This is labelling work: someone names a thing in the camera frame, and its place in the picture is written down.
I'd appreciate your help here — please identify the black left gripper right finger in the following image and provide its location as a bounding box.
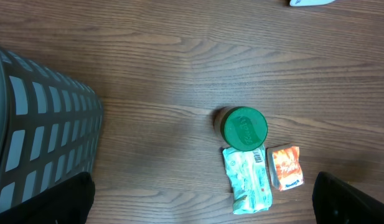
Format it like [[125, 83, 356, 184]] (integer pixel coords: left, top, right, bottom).
[[312, 172, 384, 224]]

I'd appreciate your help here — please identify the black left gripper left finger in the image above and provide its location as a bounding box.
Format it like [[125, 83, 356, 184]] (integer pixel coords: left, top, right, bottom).
[[0, 172, 95, 224]]

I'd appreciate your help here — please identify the orange tissue pack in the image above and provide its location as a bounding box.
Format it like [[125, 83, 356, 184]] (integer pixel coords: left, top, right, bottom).
[[266, 144, 304, 191]]

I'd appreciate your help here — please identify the green snack packet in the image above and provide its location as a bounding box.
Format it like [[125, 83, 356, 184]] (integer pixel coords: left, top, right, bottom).
[[222, 145, 273, 215]]

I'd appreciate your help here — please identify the green capped bottle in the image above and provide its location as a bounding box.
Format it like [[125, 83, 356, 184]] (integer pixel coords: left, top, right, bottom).
[[213, 106, 268, 151]]

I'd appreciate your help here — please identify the white barcode scanner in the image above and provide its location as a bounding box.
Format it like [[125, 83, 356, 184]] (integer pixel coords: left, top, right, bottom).
[[289, 0, 335, 7]]

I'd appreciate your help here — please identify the grey plastic mesh basket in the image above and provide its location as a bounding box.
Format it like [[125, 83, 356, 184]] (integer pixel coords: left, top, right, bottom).
[[0, 47, 103, 213]]

